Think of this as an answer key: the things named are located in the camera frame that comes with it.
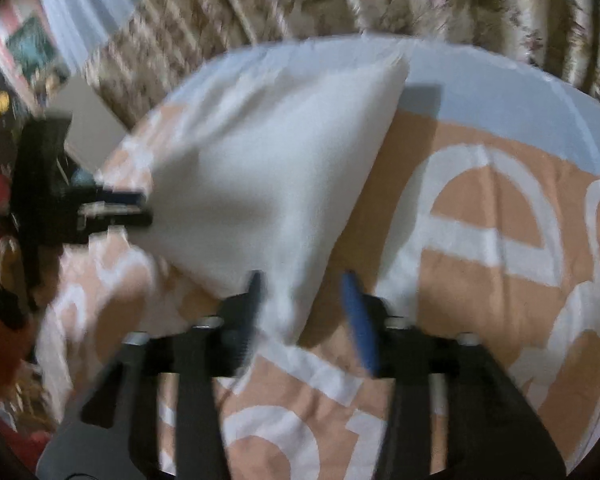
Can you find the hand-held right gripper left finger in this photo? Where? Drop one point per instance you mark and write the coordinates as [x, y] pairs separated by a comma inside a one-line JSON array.
[[242, 327]]

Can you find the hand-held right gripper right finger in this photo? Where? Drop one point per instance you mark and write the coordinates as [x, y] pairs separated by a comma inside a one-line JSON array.
[[360, 320]]

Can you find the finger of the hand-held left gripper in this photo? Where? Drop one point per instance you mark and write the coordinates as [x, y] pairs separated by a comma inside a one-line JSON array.
[[115, 196], [120, 219]]

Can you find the white knit sweater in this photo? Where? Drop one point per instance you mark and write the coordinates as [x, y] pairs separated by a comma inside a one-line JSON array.
[[260, 175]]

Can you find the white cabinet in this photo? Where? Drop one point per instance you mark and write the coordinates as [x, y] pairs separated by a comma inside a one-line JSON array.
[[92, 120]]

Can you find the orange and blue printed blanket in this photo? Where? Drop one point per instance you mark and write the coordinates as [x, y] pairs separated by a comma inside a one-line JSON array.
[[480, 240]]

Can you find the light blue sheer curtain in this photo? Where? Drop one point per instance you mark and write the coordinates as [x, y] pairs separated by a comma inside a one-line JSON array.
[[90, 5]]

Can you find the teal wall poster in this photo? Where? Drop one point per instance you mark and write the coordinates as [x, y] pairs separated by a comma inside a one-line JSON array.
[[35, 52]]

